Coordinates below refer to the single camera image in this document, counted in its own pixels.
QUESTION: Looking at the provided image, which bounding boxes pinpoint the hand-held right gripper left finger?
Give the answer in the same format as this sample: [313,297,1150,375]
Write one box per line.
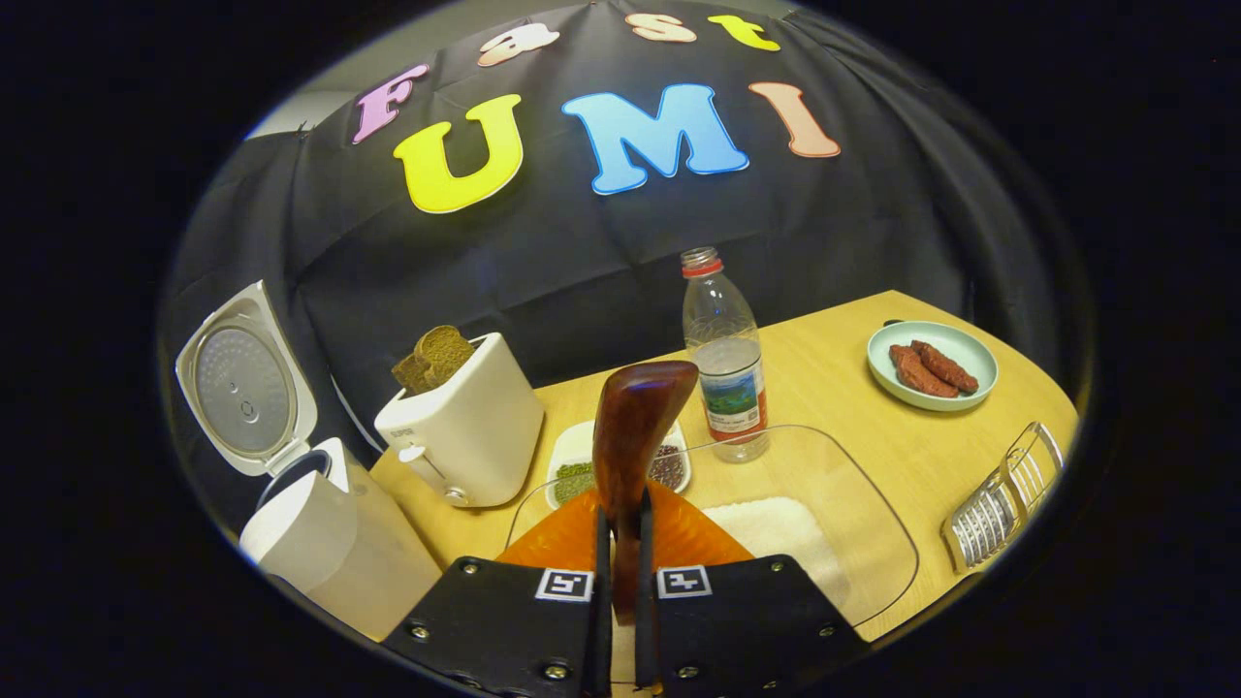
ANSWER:
[381,483,615,698]

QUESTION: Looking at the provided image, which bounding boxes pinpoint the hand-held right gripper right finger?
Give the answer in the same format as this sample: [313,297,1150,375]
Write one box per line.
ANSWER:
[635,483,874,698]

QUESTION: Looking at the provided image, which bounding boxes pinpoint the white rice cooker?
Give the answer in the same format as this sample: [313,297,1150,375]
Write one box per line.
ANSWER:
[175,281,445,644]

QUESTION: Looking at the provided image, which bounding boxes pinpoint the brown wooden spoon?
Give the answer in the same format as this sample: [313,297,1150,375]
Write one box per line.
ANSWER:
[592,361,700,627]

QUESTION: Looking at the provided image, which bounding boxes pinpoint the metal wire chopstick holder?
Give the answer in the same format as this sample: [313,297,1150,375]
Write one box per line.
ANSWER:
[939,421,1066,576]

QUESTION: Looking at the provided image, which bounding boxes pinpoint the clear glass container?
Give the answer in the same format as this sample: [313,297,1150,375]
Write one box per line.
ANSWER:
[504,424,921,633]

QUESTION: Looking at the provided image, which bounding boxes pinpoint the green mung beans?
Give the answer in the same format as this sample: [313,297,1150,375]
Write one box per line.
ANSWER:
[554,461,596,504]

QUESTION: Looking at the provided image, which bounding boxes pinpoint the white toaster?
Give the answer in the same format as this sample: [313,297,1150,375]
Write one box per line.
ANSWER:
[374,333,547,509]

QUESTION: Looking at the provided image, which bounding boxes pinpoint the white divided dish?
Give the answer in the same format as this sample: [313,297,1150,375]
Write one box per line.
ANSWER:
[545,420,693,511]

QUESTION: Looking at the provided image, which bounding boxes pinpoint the clear plastic water bottle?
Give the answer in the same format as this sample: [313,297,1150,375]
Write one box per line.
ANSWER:
[680,246,773,464]

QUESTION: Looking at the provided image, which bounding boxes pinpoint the brown bread slice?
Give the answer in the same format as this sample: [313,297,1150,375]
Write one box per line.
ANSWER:
[415,325,479,391]
[392,351,435,397]

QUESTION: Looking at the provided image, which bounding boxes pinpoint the red meat slice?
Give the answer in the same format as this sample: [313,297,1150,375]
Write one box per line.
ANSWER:
[888,344,961,399]
[911,339,981,395]

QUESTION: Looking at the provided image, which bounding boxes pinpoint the pale green plate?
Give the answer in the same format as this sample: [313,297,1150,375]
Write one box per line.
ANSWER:
[866,320,1001,414]

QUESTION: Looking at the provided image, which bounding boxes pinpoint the black backdrop cloth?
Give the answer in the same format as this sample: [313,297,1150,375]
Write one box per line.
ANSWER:
[160,0,1092,544]

